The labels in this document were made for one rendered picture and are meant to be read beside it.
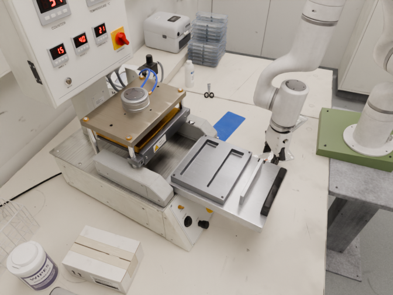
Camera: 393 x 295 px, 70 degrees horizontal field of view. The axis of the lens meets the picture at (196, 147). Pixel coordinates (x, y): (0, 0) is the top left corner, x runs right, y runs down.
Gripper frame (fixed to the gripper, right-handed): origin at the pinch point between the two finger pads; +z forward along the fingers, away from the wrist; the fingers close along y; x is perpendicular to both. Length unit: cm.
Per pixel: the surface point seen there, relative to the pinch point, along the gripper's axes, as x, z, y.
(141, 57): 40, 8, 96
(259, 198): 18.2, -14.5, -25.3
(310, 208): -7.7, 6.9, -20.9
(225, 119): 6.4, 9.1, 33.5
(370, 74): -160, 51, 114
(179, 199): 38.5, -7.2, -16.7
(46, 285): 79, 7, -28
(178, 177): 38.7, -16.0, -15.1
